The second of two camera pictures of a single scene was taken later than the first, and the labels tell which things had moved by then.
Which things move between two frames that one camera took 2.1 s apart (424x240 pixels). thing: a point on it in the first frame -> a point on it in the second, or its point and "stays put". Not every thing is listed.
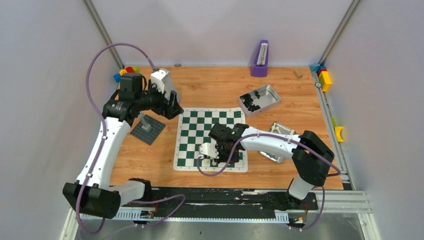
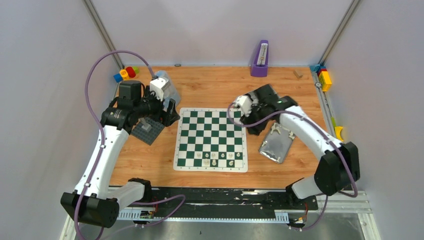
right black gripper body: [225, 153] -> [255, 114]
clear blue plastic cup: [168, 84] stays put
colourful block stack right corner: [324, 77] stays put
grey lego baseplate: [156, 127] stays put
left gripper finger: [175, 108] -> [172, 115]
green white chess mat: [194, 126] stays put
